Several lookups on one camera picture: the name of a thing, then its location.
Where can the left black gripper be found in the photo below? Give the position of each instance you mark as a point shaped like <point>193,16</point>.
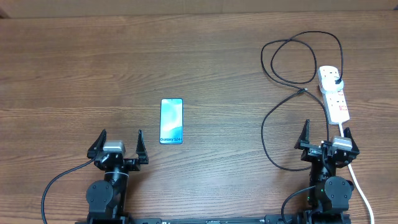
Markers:
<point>134,165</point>

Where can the white power strip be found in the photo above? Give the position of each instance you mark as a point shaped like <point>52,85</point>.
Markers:
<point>335,103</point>

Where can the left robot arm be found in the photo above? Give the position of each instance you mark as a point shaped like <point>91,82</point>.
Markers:
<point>106,198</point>

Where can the Samsung Galaxy smartphone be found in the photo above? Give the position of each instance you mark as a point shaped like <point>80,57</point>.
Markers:
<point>171,121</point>

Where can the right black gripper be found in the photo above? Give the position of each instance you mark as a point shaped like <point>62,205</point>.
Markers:
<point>310,150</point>

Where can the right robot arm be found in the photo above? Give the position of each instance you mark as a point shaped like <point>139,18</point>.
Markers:
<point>329,194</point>

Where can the white charger plug adapter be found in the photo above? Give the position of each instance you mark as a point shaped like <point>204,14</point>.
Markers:
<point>330,85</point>

